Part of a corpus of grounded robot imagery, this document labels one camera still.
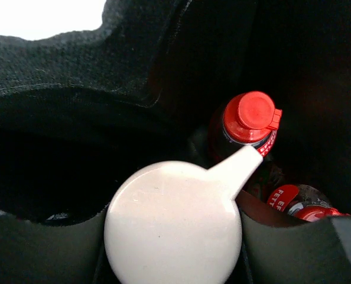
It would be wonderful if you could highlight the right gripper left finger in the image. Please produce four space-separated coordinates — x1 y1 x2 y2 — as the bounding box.
0 208 106 283

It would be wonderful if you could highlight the small red bottle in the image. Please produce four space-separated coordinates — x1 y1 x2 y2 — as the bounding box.
267 184 349 222

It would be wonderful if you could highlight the black canvas bag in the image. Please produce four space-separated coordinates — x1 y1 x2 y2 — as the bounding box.
0 1 351 223

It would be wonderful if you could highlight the grey bottle beige pump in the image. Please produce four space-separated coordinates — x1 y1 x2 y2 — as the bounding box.
104 146 263 283

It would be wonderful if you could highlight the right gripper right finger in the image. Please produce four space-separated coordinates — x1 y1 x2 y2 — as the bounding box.
242 209 351 283

